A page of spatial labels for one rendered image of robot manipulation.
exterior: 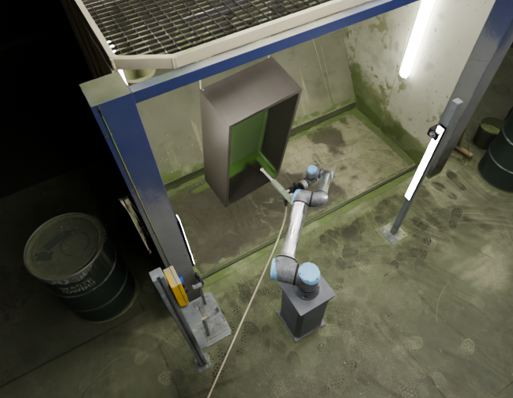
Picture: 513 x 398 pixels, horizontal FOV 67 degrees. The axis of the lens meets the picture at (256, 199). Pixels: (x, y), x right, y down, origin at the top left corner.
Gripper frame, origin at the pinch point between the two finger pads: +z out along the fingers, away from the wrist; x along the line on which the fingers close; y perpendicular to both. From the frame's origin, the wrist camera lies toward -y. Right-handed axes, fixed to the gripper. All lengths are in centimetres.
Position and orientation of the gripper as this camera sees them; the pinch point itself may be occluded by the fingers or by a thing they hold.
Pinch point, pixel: (284, 196)
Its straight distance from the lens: 351.6
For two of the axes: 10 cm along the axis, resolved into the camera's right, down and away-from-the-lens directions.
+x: -6.1, -6.6, 4.4
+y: 0.5, 5.2, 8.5
